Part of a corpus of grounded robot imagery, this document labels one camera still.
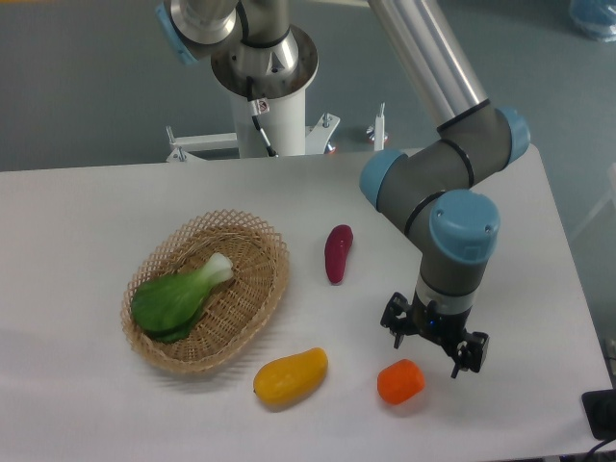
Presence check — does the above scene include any orange fruit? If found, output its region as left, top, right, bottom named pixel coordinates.
left=376, top=359, right=425, bottom=405

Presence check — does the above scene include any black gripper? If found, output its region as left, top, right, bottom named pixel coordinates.
left=380, top=292, right=490, bottom=378

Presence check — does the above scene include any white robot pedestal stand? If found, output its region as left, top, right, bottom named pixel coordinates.
left=165, top=86, right=391, bottom=164

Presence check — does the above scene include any purple sweet potato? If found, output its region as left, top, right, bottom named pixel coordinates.
left=324, top=224, right=353, bottom=285

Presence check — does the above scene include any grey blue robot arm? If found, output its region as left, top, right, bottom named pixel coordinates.
left=156, top=1, right=530, bottom=372

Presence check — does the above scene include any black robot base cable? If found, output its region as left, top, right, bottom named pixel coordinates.
left=244, top=75, right=279, bottom=158

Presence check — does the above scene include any yellow mango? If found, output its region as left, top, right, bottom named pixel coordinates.
left=253, top=347, right=328, bottom=406

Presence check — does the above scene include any woven bamboo basket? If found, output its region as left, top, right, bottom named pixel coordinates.
left=119, top=208, right=291, bottom=375

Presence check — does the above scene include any blue object top right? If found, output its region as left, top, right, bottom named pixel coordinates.
left=569, top=0, right=615, bottom=42

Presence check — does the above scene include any green bok choy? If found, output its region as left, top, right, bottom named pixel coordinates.
left=131, top=253, right=233, bottom=344

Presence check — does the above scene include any black device at table edge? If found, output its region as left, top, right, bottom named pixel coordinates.
left=581, top=389, right=615, bottom=440

